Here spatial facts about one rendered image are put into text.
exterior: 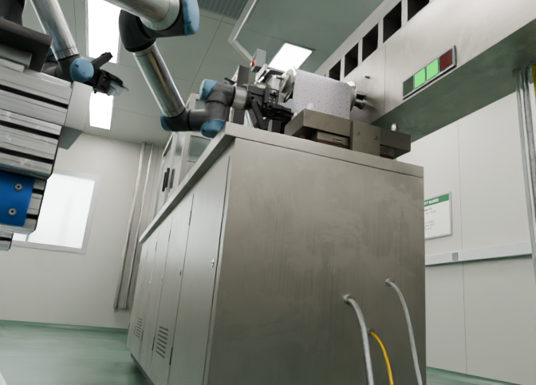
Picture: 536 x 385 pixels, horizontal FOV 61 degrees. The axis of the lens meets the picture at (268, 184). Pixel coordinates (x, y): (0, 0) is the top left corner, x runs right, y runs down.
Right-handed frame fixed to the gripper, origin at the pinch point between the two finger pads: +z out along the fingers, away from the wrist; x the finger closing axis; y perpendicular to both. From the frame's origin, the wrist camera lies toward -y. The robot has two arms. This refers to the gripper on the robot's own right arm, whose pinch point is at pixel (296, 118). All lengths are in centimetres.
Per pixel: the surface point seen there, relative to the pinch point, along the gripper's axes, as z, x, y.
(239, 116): -12.4, 33.0, 10.8
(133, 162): -36, 556, 140
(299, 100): 0.5, -0.3, 6.9
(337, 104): 16.2, -0.3, 9.3
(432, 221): 263, 241, 41
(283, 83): -4.5, 4.3, 14.9
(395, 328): 24, -26, -69
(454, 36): 31, -45, 16
